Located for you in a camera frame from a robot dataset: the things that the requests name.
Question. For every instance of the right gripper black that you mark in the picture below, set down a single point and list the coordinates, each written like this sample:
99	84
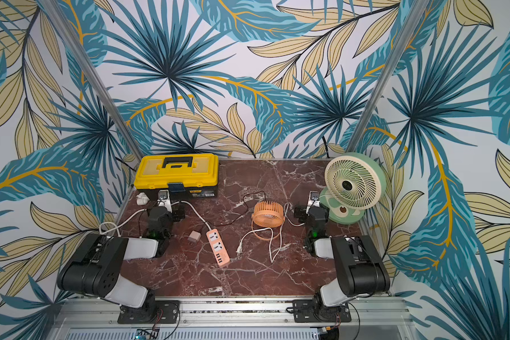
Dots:
308	212

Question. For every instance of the pink USB charger adapter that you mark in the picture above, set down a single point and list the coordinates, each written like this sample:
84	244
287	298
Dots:
194	237

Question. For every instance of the pink power strip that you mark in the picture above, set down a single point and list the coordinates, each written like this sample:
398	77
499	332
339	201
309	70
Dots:
218	248

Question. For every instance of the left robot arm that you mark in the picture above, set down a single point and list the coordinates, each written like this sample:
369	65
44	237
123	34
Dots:
94	270

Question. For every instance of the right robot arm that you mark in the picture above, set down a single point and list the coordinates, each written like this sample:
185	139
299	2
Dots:
359	268

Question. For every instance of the green white desk fan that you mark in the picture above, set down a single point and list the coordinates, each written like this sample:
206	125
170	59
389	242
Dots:
354	184

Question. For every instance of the small orange fan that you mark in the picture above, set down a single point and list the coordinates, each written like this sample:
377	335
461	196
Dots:
268	219

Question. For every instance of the yellow black toolbox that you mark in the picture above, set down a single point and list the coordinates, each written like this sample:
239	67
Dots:
184	176

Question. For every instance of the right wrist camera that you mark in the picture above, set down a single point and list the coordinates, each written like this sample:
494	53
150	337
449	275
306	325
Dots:
314	199

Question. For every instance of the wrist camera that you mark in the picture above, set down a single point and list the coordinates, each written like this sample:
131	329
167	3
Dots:
314	199
164	200

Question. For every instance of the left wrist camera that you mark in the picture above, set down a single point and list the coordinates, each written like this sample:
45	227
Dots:
164	200

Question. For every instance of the white wall plug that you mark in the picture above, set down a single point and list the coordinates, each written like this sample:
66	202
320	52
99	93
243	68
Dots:
142	199

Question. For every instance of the right aluminium frame post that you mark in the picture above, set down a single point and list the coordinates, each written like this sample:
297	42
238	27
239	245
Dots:
406	32

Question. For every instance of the aluminium frame post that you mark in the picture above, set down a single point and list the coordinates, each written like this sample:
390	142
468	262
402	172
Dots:
73	37
406	32

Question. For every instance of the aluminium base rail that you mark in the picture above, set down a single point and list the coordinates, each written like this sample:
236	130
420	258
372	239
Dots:
256	317

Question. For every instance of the left aluminium frame post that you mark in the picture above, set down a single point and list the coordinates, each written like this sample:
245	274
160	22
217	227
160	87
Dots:
73	37

